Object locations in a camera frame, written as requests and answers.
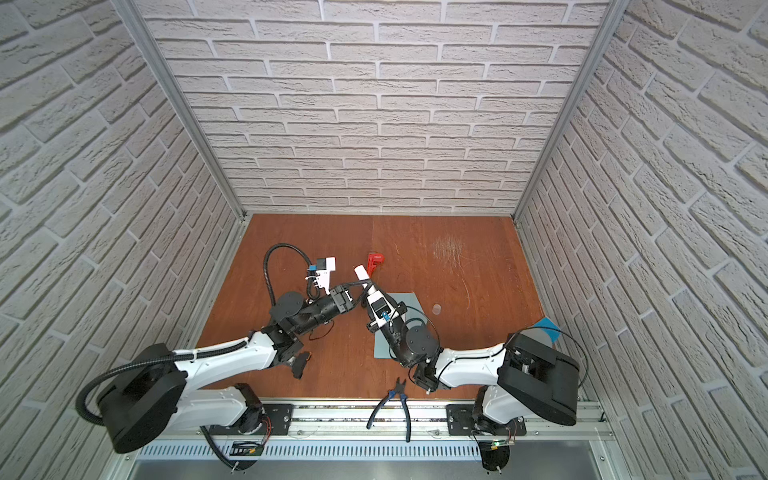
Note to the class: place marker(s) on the white glue stick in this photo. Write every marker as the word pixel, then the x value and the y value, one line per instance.
pixel 361 274

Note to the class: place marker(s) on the small black clip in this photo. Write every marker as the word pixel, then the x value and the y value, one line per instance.
pixel 299 364

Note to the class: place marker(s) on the aluminium frame rail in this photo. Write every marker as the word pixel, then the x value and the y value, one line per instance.
pixel 345 419

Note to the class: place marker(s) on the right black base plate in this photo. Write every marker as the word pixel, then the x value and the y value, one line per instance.
pixel 463 420

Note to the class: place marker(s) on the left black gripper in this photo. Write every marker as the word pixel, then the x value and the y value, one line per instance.
pixel 341 290

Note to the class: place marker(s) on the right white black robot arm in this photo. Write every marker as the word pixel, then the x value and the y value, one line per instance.
pixel 518 376

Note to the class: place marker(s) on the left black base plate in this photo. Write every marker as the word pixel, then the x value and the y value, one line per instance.
pixel 270 420

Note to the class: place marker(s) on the grey blue work glove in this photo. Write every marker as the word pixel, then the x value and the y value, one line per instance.
pixel 544 331

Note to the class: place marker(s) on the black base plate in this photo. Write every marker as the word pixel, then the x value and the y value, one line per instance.
pixel 270 420
pixel 463 420

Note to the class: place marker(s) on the red black pipe wrench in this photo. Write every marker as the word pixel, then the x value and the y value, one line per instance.
pixel 374 260

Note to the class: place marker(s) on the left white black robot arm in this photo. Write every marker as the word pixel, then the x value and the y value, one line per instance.
pixel 163 391

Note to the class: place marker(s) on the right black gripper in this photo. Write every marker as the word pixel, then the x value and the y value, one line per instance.
pixel 378 328

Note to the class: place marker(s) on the white slotted cable duct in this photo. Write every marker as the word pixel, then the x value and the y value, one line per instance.
pixel 314 450

